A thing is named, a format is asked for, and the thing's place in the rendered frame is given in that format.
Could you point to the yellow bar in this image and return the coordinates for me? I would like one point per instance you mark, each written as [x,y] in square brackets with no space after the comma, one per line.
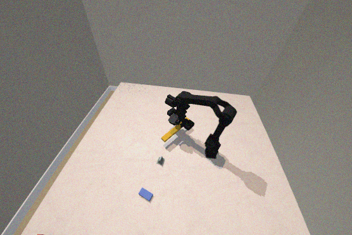
[169,134]

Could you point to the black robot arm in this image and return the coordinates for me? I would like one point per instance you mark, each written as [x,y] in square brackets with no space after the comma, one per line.
[226,117]

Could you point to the blue rectangular block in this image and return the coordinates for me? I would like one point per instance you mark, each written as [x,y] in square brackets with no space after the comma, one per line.
[145,194]

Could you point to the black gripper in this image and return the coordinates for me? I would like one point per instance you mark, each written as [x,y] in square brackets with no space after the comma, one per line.
[187,124]

